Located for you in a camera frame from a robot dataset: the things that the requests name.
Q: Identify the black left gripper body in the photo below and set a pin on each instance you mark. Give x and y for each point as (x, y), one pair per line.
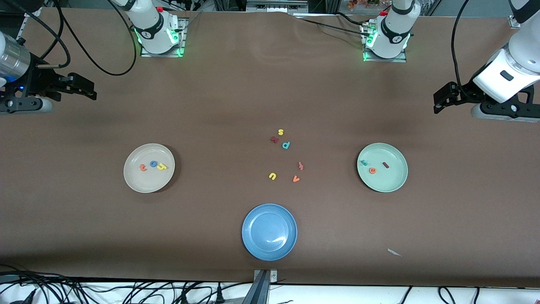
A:
(463, 91)

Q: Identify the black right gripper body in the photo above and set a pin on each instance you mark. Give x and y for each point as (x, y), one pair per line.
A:
(39, 81)

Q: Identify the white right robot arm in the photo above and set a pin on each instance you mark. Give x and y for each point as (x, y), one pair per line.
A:
(154, 29)

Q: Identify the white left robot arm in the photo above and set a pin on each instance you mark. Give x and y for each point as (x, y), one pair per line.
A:
(394, 33)

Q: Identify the light green plate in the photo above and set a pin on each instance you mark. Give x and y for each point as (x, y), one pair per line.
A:
(388, 181)

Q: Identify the beige brown plate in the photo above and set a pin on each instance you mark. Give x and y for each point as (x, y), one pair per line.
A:
(143, 181)

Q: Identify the orange leaf decoration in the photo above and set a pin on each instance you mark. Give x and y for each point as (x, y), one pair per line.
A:
(358, 4)

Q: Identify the brown table cover sheet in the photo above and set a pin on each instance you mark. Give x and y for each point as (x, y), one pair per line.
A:
(84, 232)

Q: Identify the white paper scrap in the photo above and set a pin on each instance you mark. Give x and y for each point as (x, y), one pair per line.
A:
(394, 252)

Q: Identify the grey metal device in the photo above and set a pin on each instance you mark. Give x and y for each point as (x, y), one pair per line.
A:
(276, 6)

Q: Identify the blue plate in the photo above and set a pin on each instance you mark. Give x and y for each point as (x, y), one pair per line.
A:
(269, 232)

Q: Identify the aluminium frame rail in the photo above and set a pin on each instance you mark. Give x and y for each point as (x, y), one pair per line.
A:
(515, 21)
(36, 12)

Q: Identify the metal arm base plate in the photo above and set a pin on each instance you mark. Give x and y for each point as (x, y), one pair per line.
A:
(145, 53)
(379, 60)

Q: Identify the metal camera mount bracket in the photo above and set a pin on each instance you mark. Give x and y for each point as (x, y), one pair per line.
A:
(261, 287)

